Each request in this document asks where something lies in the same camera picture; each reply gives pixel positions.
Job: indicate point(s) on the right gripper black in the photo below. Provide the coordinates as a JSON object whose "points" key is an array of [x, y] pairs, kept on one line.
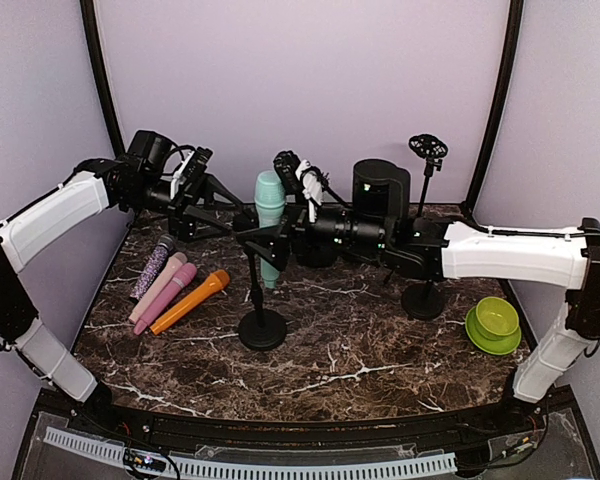
{"points": [[296, 226]]}

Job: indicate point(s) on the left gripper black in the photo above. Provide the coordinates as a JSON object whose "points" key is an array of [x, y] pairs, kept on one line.
{"points": [[183, 207]]}

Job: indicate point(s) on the glitter microphone with silver grille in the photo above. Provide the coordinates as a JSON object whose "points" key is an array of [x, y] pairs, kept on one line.
{"points": [[153, 267]]}

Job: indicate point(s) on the mint green microphone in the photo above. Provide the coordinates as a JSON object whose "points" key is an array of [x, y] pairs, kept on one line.
{"points": [[270, 202]]}

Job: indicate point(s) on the cream white microphone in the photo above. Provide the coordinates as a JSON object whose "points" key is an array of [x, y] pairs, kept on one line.
{"points": [[176, 261]]}

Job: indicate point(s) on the orange microphone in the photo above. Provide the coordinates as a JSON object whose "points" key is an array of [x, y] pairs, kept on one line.
{"points": [[214, 283]]}

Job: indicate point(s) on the pink microphone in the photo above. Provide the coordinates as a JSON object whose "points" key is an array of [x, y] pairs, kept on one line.
{"points": [[183, 276]]}

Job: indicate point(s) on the black tripod stand with shock mount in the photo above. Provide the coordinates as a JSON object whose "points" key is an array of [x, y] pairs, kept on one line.
{"points": [[425, 175]]}

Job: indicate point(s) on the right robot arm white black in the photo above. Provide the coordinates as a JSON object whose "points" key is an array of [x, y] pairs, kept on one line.
{"points": [[377, 228]]}

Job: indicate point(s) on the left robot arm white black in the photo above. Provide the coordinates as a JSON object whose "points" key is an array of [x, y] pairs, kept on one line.
{"points": [[136, 181]]}

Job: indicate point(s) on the green bowl on saucer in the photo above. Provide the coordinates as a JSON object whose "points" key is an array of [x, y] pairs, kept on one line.
{"points": [[493, 326]]}

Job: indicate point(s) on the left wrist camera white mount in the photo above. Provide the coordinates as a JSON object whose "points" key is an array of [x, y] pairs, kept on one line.
{"points": [[189, 169]]}

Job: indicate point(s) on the left black corner post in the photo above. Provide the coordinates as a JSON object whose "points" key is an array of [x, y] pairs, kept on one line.
{"points": [[99, 72]]}

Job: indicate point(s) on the black corner post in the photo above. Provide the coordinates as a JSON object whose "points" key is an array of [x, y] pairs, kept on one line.
{"points": [[99, 72], [498, 103]]}

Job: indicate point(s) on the white slotted cable duct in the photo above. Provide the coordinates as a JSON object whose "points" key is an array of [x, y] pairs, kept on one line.
{"points": [[220, 463]]}

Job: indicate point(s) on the black front rail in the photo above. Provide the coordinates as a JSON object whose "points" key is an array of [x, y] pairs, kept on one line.
{"points": [[460, 429]]}

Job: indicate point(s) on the right black corner post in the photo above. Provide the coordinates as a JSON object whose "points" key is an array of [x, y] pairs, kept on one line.
{"points": [[498, 103]]}

